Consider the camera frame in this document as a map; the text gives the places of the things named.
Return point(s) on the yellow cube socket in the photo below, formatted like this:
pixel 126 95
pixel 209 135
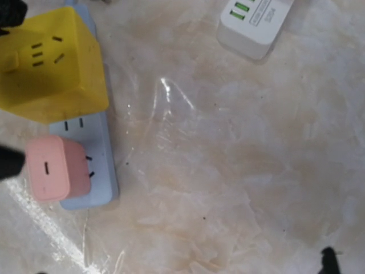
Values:
pixel 52 67

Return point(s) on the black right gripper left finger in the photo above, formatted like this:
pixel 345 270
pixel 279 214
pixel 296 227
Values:
pixel 11 162

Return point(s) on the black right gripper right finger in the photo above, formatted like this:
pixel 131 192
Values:
pixel 329 262

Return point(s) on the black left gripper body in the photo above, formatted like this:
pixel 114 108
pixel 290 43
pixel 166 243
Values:
pixel 13 13

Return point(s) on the white power strip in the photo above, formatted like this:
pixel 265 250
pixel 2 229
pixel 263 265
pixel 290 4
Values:
pixel 250 27

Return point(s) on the blue power strip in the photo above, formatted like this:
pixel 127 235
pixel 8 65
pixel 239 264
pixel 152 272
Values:
pixel 91 160

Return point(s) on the pink usb charger plug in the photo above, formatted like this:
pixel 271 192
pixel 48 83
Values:
pixel 57 168

